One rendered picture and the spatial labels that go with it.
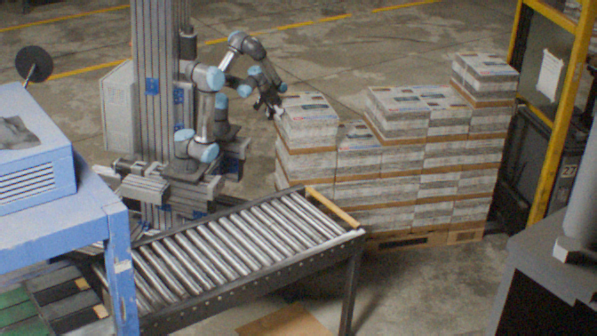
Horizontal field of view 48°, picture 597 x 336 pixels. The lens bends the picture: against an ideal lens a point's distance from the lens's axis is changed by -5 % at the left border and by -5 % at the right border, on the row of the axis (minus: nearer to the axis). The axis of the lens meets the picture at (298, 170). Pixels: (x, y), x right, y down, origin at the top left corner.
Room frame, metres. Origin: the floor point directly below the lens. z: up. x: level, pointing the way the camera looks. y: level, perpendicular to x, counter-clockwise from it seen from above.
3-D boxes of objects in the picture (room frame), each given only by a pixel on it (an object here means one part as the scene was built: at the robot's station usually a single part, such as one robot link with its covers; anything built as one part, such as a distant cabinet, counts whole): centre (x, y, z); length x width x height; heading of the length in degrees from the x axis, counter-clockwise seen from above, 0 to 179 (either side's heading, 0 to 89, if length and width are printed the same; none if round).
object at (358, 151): (3.93, -0.45, 0.42); 1.17 x 0.39 x 0.83; 107
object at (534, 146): (4.37, -1.92, 0.40); 0.69 x 0.55 x 0.80; 17
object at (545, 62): (4.27, -1.58, 1.27); 0.57 x 0.01 x 0.65; 17
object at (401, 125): (3.98, -0.59, 0.95); 0.38 x 0.29 x 0.23; 17
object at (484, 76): (4.14, -1.15, 0.65); 0.39 x 0.30 x 1.29; 17
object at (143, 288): (2.41, 0.69, 0.77); 0.47 x 0.05 x 0.05; 39
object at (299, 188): (2.89, 0.49, 0.74); 1.34 x 0.05 x 0.12; 129
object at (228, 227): (2.77, 0.23, 0.77); 0.47 x 0.05 x 0.05; 39
